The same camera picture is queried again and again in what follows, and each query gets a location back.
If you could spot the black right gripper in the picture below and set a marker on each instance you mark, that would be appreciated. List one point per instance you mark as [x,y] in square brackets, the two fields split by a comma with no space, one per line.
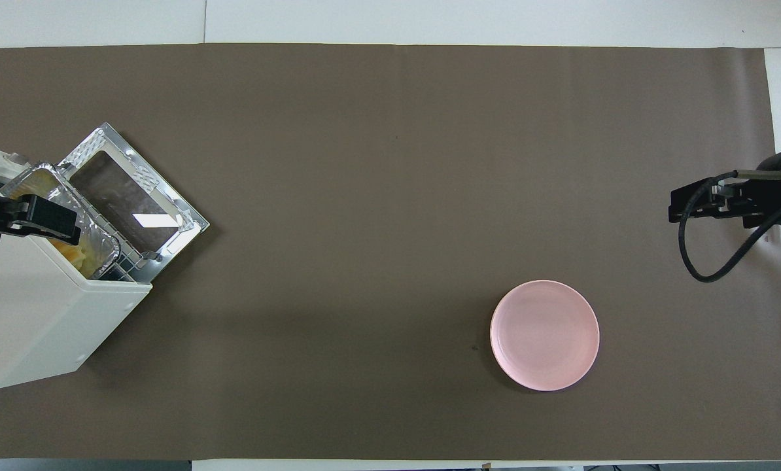
[773,183]

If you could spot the brown table mat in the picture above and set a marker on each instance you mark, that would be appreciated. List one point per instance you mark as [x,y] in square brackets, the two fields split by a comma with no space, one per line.
[390,163]

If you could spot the metal oven rack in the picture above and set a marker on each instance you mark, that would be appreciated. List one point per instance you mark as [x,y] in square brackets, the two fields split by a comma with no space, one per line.
[132,265]

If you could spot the sliced yellow bread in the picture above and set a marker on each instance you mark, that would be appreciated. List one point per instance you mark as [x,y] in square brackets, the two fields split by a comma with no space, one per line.
[80,256]

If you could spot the pink round plate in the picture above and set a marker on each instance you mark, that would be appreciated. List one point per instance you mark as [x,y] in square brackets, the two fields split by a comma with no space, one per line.
[544,335]

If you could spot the aluminium foil tray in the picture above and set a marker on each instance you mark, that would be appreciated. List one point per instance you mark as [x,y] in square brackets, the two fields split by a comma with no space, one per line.
[99,252]

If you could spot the cream toaster oven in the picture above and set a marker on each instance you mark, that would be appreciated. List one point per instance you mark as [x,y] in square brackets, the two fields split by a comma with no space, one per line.
[37,314]

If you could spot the glass oven door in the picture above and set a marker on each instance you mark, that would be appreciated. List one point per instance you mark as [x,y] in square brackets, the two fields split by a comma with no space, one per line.
[125,196]

